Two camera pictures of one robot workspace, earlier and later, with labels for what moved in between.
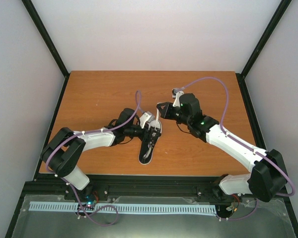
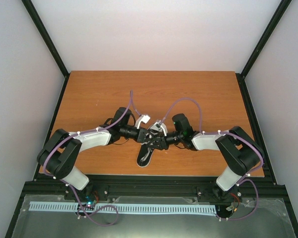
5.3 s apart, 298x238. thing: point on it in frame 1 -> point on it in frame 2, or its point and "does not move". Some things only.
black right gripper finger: x=165 y=110 -> x=156 y=144
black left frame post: x=49 y=42 does not move
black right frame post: x=281 y=9 does not move
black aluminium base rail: x=101 y=186 does not move
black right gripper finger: x=165 y=106 -> x=158 y=138
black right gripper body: x=174 y=116 -> x=166 y=144
